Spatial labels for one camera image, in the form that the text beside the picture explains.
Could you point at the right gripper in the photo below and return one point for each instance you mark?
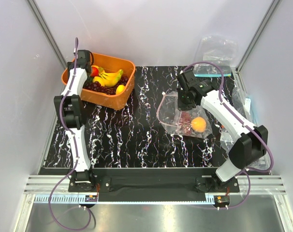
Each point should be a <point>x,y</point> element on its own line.
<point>181,106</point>

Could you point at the pink zip top bag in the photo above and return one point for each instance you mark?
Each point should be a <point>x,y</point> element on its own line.
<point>168,115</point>

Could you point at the yellow pink peach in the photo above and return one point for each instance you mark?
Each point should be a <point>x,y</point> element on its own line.
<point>198,124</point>

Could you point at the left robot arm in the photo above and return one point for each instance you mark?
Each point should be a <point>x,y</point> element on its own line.
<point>70,113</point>

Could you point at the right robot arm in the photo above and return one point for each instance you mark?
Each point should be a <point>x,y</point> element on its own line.
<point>249,141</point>

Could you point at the blue zip top bag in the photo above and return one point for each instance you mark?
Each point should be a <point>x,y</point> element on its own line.
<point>218,50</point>

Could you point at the clear bag with blue label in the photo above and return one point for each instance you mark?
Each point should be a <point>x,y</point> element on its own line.
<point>241,103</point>

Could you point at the orange zip top bag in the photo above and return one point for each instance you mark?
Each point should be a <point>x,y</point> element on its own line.
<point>226,141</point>

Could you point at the red yellow mango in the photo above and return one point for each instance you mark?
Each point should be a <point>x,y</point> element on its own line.
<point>94,71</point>

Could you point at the yellow pear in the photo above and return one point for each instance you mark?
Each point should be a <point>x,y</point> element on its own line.
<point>98,82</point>

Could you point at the dark purple grape bunch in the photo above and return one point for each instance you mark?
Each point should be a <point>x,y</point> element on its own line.
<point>106,90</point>

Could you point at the yellow banana bunch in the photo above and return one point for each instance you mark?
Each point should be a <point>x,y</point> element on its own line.
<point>110,79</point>

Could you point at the yellow lemon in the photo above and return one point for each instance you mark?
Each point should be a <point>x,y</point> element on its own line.
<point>120,89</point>

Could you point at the black marble pattern mat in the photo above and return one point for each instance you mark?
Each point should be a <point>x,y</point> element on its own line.
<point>134,138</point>

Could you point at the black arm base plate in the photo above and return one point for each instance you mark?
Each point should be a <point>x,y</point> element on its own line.
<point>213,185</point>

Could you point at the white slotted cable duct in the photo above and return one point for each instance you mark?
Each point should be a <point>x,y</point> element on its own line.
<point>100,199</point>

